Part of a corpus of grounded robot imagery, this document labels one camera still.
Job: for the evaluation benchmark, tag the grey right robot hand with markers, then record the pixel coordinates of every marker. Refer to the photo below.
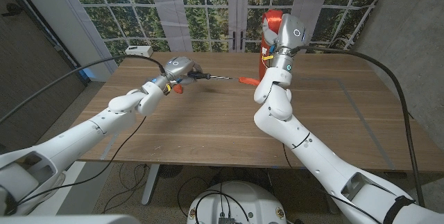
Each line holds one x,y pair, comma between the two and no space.
291,33

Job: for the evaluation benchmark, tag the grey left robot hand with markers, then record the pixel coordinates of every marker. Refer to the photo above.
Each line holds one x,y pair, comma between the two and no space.
177,66

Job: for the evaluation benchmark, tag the orange satin ribbon roll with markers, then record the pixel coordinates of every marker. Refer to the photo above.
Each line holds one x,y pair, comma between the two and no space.
274,19

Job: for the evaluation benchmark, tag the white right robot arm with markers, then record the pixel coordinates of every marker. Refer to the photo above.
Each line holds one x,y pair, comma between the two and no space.
312,147

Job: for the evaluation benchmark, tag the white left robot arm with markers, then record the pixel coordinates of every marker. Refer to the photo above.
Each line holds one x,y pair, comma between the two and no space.
76,140

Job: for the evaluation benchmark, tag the small orange plastic piece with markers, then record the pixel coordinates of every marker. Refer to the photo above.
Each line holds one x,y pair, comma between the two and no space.
178,88

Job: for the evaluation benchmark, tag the white power strip box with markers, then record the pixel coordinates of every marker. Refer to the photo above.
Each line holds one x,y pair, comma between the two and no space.
138,50

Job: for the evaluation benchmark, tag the printed window forest backdrop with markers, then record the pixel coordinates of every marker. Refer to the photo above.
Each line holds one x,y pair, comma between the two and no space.
208,16

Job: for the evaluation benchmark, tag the small blue floor object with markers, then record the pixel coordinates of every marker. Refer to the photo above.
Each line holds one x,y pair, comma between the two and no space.
88,73

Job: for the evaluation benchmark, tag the black round ribbed disc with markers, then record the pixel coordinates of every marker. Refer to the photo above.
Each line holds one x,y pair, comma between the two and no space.
170,170

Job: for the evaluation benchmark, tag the white table leg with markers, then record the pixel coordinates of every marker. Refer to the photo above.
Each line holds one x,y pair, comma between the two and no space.
151,184

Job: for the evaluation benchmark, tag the white robot torso base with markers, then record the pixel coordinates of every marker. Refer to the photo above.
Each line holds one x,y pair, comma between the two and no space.
249,199

